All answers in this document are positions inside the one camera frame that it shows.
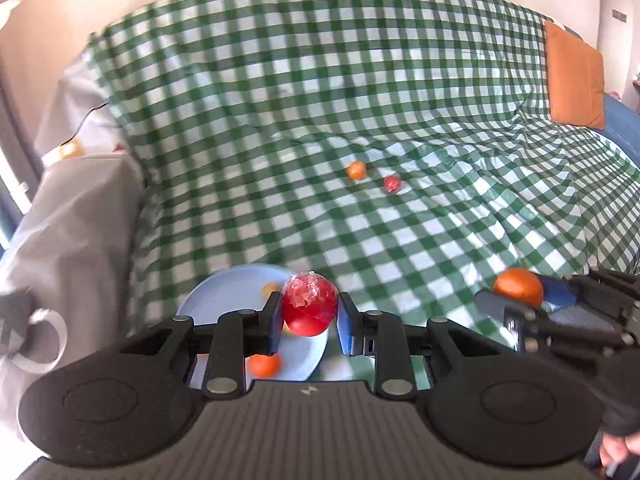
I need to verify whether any black smartphone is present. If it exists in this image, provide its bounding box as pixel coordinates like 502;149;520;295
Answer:
0;292;37;361

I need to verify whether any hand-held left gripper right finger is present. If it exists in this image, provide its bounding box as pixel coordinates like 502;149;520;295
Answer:
336;291;501;401

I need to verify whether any light blue plate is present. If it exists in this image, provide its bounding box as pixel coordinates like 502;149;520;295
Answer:
176;263;331;382

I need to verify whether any white charging cable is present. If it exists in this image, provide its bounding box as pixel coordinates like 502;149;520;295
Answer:
20;309;69;374

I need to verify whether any grey sofa cover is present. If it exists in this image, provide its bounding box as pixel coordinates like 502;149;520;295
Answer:
0;50;147;461

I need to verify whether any blue sofa cushion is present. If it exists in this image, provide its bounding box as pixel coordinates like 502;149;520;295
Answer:
602;94;640;161

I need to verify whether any red ball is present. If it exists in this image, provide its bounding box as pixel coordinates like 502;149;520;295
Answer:
281;271;339;338

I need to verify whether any orange cushion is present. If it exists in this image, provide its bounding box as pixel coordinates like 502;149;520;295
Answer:
544;20;607;131

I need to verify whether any green white checked cloth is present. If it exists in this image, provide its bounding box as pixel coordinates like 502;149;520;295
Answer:
82;0;640;396

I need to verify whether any person's right hand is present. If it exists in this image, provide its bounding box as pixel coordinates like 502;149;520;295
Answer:
599;434;632;469

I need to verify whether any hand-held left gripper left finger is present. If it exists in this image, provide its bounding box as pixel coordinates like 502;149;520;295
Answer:
119;290;286;401

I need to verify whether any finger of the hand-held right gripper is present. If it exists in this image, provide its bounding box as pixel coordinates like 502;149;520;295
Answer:
537;273;582;309
475;289;552;334

